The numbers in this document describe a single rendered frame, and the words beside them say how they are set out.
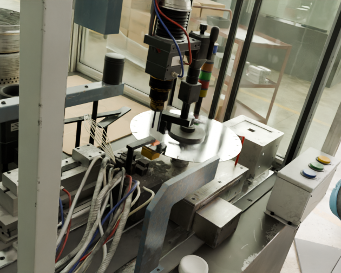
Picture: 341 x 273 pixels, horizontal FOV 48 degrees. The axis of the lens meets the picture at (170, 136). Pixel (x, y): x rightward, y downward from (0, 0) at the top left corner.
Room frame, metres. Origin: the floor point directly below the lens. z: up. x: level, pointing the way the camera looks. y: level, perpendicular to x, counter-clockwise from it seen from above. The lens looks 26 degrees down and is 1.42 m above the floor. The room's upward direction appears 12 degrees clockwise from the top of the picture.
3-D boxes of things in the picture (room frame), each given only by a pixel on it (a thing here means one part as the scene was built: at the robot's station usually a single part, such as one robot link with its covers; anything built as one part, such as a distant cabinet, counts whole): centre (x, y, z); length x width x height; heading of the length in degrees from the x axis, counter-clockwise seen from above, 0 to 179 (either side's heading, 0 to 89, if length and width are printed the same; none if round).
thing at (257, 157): (1.27, -0.28, 0.82); 0.18 x 0.18 x 0.15; 56
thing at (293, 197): (1.09, -0.45, 0.82); 0.28 x 0.11 x 0.15; 146
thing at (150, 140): (0.86, 0.06, 0.95); 0.10 x 0.03 x 0.07; 146
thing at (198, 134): (1.03, -0.04, 0.96); 0.11 x 0.11 x 0.03
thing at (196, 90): (0.95, -0.02, 1.17); 0.06 x 0.05 x 0.20; 137
